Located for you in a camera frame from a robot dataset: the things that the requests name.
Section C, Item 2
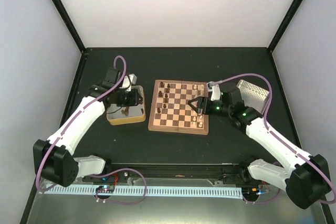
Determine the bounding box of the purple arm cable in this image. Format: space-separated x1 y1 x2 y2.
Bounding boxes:
209 73 336 205
35 55 147 205

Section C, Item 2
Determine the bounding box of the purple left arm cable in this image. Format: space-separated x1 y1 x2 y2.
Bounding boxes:
35 55 147 205

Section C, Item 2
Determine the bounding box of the controller board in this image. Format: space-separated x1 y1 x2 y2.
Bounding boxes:
241 187 265 195
96 185 115 194

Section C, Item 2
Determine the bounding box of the wooden chess board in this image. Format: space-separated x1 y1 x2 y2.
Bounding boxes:
148 80 209 135

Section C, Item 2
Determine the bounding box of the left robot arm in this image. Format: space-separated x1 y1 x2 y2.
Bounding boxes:
33 68 143 187

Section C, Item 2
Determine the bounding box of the black frame post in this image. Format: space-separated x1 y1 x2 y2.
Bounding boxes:
51 0 86 53
268 0 303 53

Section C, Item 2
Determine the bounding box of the left controller board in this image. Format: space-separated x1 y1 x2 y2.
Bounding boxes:
96 185 115 194

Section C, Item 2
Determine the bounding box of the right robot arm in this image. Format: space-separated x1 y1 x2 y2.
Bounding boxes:
188 83 335 209

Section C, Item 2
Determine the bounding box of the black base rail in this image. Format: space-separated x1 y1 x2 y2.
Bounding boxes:
39 163 318 183

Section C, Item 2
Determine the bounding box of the black frame post left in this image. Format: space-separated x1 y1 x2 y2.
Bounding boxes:
51 0 86 53

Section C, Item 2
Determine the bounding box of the dark chess piece in tin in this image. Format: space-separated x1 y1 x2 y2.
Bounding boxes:
121 106 130 116

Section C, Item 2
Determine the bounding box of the black frame post right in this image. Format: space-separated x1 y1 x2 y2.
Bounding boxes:
268 0 303 53

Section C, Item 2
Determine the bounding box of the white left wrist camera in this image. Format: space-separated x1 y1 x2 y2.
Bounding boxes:
120 73 137 91

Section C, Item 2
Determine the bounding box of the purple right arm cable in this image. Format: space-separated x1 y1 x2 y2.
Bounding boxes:
209 73 336 205

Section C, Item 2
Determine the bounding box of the right controller board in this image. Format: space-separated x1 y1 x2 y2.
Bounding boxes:
241 187 265 195

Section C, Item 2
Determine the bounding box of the yellow metal tin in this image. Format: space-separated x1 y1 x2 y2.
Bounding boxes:
106 86 146 125

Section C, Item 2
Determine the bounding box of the white slotted cable duct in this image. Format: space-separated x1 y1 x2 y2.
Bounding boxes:
45 184 243 199

